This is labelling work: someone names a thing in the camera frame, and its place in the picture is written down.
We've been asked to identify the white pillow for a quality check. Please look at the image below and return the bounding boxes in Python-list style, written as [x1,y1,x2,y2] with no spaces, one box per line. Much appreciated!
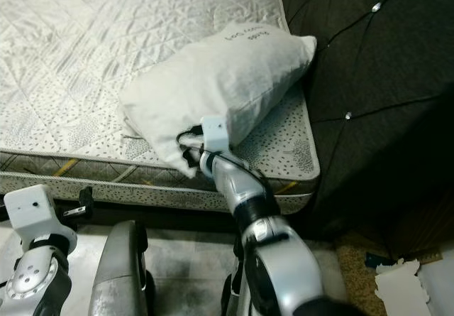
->
[119,21,318,179]

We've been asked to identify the grey left robot leg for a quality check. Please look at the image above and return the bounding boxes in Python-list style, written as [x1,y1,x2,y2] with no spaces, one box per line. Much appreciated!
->
[91,220,151,316]

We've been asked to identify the grey robot leg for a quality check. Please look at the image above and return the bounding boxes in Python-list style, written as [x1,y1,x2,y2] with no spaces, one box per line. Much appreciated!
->
[91,220,151,316]
[222,270,256,316]

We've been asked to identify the white quilted mattress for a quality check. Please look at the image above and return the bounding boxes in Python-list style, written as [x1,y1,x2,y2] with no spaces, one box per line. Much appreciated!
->
[0,0,321,214]

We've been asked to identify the grey right robot leg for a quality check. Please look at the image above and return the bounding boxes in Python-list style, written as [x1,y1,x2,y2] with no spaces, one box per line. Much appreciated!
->
[222,270,256,316]

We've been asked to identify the dark brown tufted headboard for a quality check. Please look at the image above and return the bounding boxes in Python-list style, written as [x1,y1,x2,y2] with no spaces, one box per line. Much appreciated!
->
[275,0,454,260]

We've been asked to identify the white foam piece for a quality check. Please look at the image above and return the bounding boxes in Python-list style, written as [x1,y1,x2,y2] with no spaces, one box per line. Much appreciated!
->
[374,259,433,316]

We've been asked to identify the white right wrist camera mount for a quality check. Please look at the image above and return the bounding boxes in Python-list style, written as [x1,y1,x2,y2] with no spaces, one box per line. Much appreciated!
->
[200,116,232,153]

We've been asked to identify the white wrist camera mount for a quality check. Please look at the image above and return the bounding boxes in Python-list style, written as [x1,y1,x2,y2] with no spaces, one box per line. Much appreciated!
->
[200,116,232,153]
[4,185,78,254]

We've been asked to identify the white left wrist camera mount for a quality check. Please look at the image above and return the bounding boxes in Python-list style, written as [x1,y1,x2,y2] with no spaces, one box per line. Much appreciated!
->
[4,185,78,254]

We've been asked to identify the dark bed frame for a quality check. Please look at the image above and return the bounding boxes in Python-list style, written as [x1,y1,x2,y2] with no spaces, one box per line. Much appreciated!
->
[0,188,313,231]

